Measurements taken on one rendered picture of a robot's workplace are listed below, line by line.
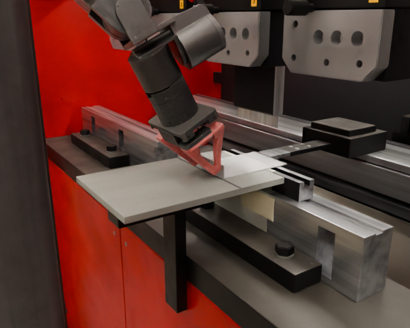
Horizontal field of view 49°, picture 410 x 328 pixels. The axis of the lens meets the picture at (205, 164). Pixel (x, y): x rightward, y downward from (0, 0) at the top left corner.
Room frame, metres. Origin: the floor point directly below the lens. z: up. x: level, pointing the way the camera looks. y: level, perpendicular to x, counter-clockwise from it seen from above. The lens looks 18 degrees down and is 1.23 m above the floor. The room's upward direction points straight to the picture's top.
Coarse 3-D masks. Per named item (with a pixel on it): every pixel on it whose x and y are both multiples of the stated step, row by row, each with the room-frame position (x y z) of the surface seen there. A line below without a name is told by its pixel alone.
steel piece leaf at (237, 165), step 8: (208, 160) 0.67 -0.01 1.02; (224, 160) 0.73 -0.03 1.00; (232, 160) 0.73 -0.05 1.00; (240, 160) 0.73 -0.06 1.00; (248, 160) 0.73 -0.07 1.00; (256, 160) 0.73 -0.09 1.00; (200, 168) 0.69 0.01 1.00; (224, 168) 0.64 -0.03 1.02; (232, 168) 0.69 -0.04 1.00; (240, 168) 0.69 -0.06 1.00; (248, 168) 0.69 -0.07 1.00; (256, 168) 0.69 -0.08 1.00; (264, 168) 0.69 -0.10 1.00; (224, 176) 0.64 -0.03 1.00; (232, 176) 0.65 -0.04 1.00
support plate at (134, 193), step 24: (120, 168) 0.69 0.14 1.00; (144, 168) 0.69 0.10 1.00; (168, 168) 0.69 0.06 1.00; (192, 168) 0.69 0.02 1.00; (96, 192) 0.59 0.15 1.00; (120, 192) 0.59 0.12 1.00; (144, 192) 0.59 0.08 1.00; (168, 192) 0.59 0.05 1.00; (192, 192) 0.59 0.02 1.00; (216, 192) 0.59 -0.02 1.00; (240, 192) 0.60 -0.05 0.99; (120, 216) 0.51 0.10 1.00; (144, 216) 0.52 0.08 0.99
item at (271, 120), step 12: (240, 72) 0.76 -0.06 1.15; (252, 72) 0.73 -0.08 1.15; (264, 72) 0.71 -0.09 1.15; (276, 72) 0.69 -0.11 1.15; (240, 84) 0.76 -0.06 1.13; (252, 84) 0.73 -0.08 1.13; (264, 84) 0.70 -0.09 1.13; (276, 84) 0.69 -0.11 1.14; (240, 96) 0.75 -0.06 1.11; (252, 96) 0.73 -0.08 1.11; (264, 96) 0.70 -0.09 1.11; (276, 96) 0.69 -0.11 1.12; (240, 108) 0.77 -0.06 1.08; (252, 108) 0.73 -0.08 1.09; (264, 108) 0.70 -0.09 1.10; (276, 108) 0.69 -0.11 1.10; (252, 120) 0.74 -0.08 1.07; (264, 120) 0.72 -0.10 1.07; (276, 120) 0.69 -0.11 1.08
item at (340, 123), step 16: (304, 128) 0.89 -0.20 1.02; (320, 128) 0.86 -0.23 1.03; (336, 128) 0.83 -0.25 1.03; (352, 128) 0.82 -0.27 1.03; (368, 128) 0.84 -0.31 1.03; (304, 144) 0.82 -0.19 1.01; (320, 144) 0.82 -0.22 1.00; (336, 144) 0.82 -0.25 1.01; (352, 144) 0.79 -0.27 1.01; (368, 144) 0.82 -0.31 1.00; (384, 144) 0.85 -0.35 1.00
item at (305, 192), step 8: (232, 152) 0.80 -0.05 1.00; (240, 152) 0.78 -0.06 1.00; (272, 168) 0.71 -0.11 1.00; (280, 168) 0.69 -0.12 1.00; (288, 176) 0.65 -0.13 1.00; (296, 176) 0.66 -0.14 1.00; (304, 176) 0.65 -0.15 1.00; (280, 184) 0.66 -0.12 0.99; (288, 184) 0.64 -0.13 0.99; (296, 184) 0.63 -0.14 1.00; (304, 184) 0.64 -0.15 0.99; (312, 184) 0.64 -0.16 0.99; (280, 192) 0.66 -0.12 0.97; (288, 192) 0.64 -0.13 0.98; (296, 192) 0.63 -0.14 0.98; (304, 192) 0.63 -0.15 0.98; (312, 192) 0.64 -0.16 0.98; (296, 200) 0.63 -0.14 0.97
